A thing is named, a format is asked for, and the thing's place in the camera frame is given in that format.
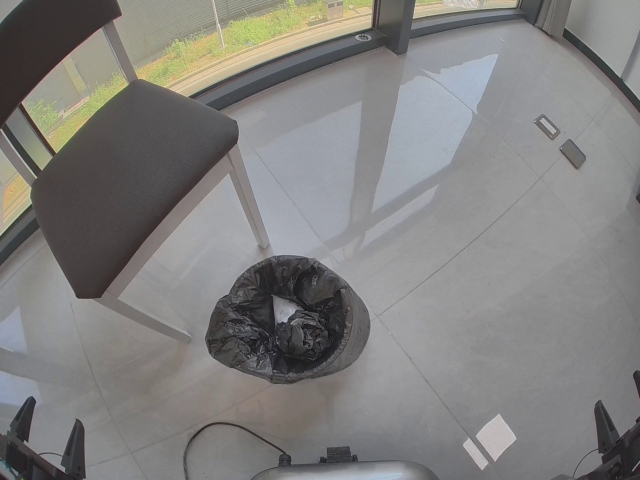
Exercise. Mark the white paper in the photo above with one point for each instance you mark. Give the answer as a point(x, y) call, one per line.
point(286, 309)

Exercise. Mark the black plastic bag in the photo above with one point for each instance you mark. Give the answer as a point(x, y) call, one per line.
point(235, 328)

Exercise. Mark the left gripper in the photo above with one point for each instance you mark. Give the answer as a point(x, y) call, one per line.
point(25, 460)

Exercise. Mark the dark grey white-legged chair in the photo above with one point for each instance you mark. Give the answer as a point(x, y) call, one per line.
point(130, 178)

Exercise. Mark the window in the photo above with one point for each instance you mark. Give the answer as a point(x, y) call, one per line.
point(395, 8)

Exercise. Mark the dark grey trash bin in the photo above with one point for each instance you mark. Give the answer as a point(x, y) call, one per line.
point(357, 333)

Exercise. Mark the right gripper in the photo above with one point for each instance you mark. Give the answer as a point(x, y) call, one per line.
point(627, 455)

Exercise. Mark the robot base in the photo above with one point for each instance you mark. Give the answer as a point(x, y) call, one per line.
point(350, 470)

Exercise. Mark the black plastic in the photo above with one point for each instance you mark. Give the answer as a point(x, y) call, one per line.
point(300, 338)

